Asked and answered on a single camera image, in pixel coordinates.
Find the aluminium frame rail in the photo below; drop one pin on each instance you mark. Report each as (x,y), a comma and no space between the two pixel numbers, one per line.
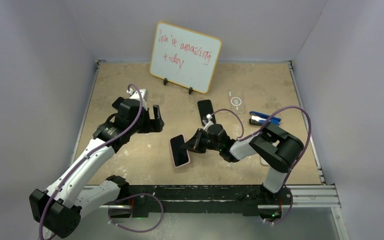
(299,196)

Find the blue black stapler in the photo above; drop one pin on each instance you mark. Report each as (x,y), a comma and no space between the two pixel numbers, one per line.
(258,118)

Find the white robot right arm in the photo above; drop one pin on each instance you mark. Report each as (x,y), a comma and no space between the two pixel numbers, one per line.
(277,147)

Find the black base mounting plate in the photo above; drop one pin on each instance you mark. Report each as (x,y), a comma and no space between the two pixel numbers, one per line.
(143,204)

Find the clear magsafe phone case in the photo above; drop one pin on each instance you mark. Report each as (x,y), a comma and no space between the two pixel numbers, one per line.
(237,103)

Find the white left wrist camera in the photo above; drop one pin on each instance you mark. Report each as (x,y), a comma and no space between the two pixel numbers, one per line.
(134,94)

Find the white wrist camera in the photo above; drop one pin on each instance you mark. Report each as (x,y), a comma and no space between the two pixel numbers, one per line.
(134,94)
(207,121)

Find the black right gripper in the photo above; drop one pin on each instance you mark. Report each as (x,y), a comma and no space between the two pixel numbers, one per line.
(194,144)

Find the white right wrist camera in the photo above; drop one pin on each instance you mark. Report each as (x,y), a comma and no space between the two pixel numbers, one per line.
(207,121)

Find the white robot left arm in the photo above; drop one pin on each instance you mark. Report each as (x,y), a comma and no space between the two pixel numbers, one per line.
(60,207)

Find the yellow framed whiteboard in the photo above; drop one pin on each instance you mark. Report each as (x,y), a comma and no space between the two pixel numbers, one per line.
(184,57)

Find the beige phone case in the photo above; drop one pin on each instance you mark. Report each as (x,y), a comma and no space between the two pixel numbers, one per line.
(263,162)

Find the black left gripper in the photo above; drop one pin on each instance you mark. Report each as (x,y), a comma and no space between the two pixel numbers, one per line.
(153,125)

